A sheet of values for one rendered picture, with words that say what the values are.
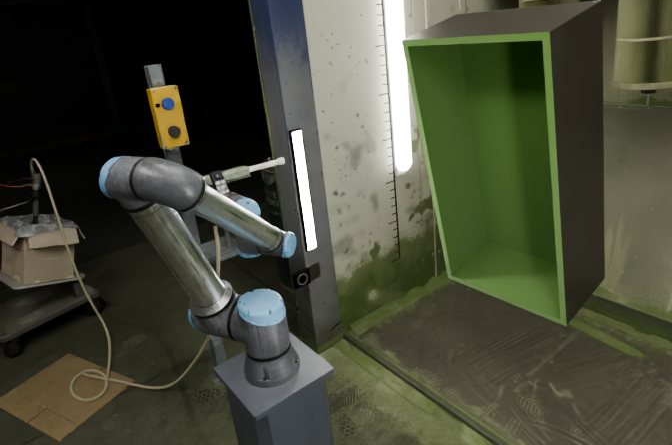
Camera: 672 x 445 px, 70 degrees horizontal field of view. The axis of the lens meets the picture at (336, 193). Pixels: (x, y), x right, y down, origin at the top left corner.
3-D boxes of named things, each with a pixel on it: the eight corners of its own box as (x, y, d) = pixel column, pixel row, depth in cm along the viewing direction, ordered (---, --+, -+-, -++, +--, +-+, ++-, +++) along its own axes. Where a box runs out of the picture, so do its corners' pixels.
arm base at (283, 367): (261, 396, 151) (256, 371, 147) (235, 367, 165) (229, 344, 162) (310, 367, 161) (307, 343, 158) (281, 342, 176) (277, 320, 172)
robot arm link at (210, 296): (238, 350, 161) (120, 180, 115) (198, 340, 169) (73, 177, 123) (259, 313, 171) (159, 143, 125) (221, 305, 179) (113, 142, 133)
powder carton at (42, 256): (-15, 269, 316) (-14, 211, 312) (55, 261, 350) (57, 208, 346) (15, 290, 284) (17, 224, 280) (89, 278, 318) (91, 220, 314)
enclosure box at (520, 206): (487, 241, 258) (455, 14, 204) (605, 278, 213) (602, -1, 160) (448, 278, 241) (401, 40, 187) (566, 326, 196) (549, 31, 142)
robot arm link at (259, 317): (274, 363, 150) (266, 315, 144) (231, 352, 158) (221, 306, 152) (299, 334, 163) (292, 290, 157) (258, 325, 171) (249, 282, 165)
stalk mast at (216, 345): (225, 370, 262) (156, 64, 207) (230, 375, 257) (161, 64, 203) (215, 375, 259) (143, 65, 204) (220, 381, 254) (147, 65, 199)
